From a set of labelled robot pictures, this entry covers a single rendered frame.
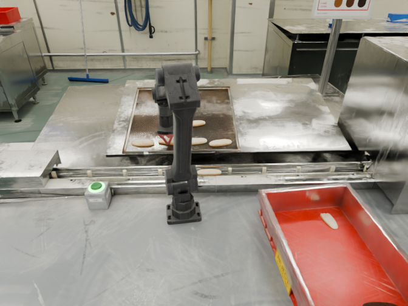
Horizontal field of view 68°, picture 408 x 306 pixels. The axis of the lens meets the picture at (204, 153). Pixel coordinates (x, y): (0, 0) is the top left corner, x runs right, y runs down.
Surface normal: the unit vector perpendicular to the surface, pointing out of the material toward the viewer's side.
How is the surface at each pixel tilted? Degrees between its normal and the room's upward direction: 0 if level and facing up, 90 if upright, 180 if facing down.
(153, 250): 0
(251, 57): 90
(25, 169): 0
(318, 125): 10
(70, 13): 90
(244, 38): 90
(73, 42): 90
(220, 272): 0
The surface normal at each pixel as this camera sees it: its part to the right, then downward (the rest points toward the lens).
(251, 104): 0.00, -0.72
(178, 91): 0.15, -0.32
